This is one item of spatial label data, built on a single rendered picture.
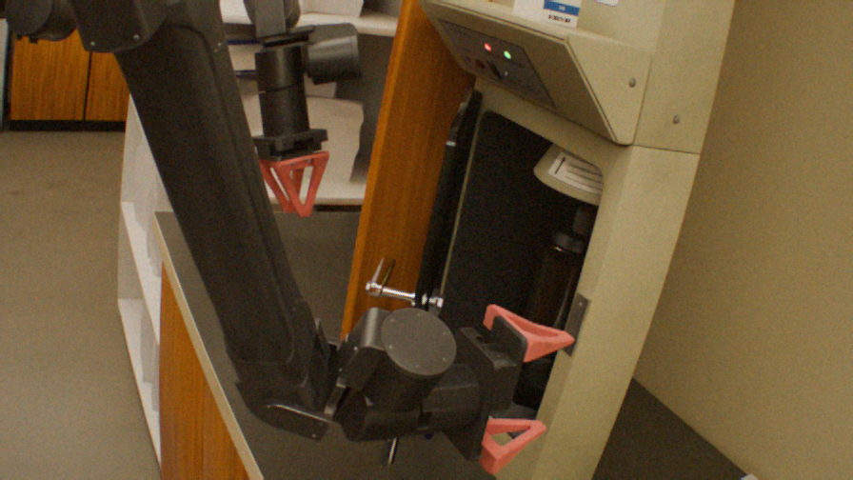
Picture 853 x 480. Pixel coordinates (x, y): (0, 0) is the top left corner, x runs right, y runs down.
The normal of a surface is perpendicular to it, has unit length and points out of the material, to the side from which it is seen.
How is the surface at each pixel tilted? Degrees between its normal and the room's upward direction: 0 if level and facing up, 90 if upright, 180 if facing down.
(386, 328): 27
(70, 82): 90
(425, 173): 90
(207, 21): 76
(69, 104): 90
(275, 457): 0
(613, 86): 90
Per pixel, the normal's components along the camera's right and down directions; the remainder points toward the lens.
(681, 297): -0.88, 0.00
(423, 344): 0.36, -0.64
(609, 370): 0.44, 0.40
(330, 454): 0.19, -0.92
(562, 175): -0.63, -0.29
